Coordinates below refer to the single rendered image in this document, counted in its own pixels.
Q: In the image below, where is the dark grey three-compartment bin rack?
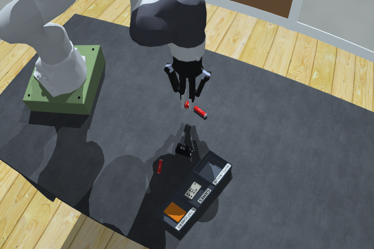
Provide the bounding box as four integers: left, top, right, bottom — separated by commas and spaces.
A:
155, 150, 233, 233

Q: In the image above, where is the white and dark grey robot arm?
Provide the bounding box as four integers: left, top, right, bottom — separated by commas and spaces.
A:
0, 0, 207, 97

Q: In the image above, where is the white domino tile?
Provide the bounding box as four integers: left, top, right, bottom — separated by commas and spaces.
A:
185, 182, 202, 200

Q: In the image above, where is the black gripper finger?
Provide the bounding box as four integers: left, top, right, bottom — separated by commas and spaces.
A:
164, 63, 187, 109
188, 68, 211, 110

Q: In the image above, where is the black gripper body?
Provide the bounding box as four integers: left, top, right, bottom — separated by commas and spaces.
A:
172, 56, 203, 79

